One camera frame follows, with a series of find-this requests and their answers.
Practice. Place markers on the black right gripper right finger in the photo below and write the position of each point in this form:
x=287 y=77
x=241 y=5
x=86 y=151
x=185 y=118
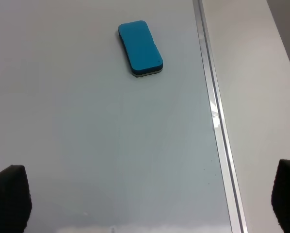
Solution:
x=280 y=198

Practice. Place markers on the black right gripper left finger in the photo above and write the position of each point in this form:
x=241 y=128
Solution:
x=15 y=199

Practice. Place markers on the blue whiteboard eraser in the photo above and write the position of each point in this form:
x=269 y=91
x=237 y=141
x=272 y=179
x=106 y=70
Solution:
x=142 y=53

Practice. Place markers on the white whiteboard with aluminium frame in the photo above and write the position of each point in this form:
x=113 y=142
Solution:
x=105 y=151

